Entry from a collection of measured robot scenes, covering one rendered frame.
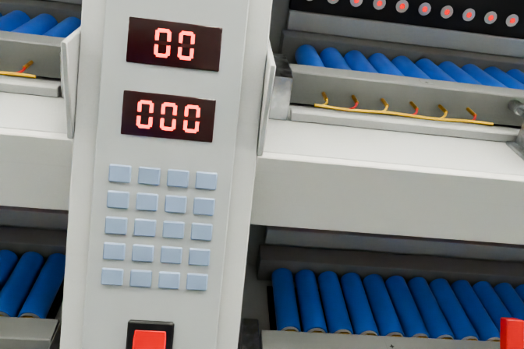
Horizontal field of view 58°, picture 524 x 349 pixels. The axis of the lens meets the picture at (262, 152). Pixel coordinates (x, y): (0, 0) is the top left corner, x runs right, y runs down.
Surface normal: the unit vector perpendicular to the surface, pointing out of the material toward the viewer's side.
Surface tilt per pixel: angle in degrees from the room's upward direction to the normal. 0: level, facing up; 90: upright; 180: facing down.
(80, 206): 90
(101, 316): 90
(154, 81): 90
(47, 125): 23
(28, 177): 113
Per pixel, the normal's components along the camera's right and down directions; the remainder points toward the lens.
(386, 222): 0.05, 0.47
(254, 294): 0.13, -0.87
